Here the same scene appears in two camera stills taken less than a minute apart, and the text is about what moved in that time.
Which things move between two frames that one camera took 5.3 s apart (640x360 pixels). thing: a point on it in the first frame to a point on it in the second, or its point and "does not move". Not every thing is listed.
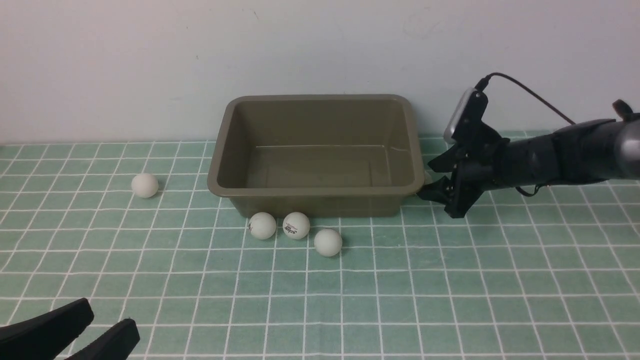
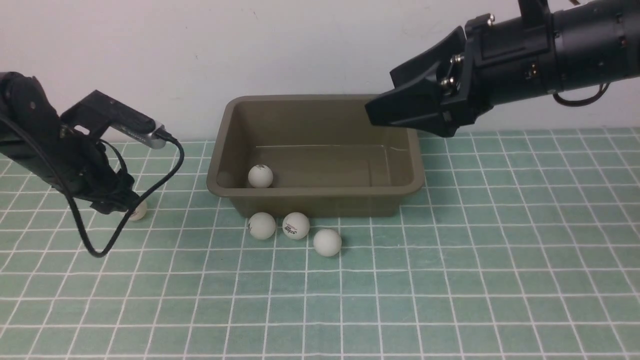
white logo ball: (296, 225) does not move
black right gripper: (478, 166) to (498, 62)
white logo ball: (262, 225) does not move
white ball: (144, 185) to (140, 212)
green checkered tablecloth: (134, 229) does not move
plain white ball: (328, 242) does not move
